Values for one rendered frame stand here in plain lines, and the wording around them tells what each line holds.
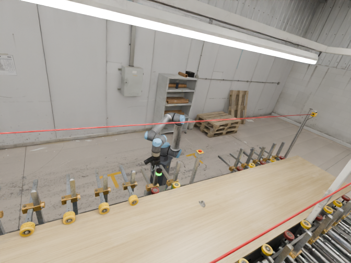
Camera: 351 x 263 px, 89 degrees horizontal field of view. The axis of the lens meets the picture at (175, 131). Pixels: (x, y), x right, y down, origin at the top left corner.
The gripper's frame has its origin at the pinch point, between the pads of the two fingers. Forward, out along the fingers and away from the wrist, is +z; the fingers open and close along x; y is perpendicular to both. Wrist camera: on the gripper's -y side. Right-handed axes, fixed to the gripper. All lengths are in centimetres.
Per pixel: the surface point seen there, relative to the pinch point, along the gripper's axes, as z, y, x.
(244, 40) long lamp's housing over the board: -133, 27, -47
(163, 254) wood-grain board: 11, -20, -77
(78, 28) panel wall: -118, -48, 254
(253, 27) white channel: -141, 35, -44
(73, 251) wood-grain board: 11, -75, -51
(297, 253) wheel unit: 16, 89, -119
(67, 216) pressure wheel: 3, -77, -28
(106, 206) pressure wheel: 3, -50, -29
